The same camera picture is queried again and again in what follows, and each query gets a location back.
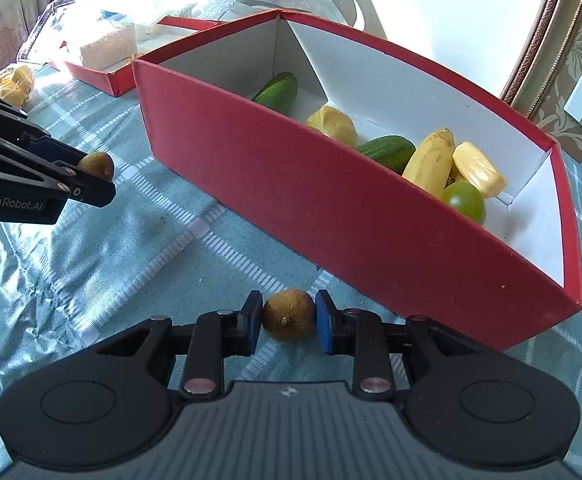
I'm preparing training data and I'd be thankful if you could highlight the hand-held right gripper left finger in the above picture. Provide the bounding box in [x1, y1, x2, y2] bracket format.
[94, 290, 264, 401]

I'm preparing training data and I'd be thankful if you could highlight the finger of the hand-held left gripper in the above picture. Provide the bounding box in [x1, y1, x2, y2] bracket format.
[0, 130, 118, 208]
[0, 81, 91, 165]

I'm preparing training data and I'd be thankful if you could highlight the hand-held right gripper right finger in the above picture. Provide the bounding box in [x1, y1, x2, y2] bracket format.
[315, 289, 479, 401]

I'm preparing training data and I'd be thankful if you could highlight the small brown round fruit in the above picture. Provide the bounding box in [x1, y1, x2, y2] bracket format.
[262, 289, 317, 345]
[77, 151, 116, 182]

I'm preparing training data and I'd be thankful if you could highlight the red cardboard box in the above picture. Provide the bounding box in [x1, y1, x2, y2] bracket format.
[132, 8, 582, 352]

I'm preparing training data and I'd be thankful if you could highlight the green cucumber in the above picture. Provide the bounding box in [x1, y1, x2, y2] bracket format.
[356, 135, 417, 177]
[251, 72, 299, 113]

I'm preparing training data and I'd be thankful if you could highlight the small green round fruit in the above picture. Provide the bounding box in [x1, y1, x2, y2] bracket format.
[439, 181, 486, 226]

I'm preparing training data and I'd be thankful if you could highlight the yellow banana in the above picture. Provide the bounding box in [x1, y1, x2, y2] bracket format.
[402, 128, 456, 200]

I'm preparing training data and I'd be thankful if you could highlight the smooth yellow fruit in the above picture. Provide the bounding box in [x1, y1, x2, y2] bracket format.
[305, 105, 359, 150]

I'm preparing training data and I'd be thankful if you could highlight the ridged yellow fruit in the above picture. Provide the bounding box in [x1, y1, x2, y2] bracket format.
[452, 141, 509, 199]

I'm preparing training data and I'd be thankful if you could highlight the bag of yellow fruit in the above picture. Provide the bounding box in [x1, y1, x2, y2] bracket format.
[0, 64, 37, 109]

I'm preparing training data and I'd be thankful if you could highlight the red cardboard box lid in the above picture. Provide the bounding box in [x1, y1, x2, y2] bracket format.
[54, 16, 222, 98]

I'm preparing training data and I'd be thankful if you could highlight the beige foam block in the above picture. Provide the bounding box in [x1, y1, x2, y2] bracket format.
[78, 22, 138, 70]

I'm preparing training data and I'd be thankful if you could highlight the clear plastic tray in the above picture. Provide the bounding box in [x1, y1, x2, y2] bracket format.
[18, 0, 79, 66]

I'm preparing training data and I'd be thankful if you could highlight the brown ornate wooden frame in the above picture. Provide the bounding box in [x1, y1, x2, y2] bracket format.
[500, 0, 582, 117]

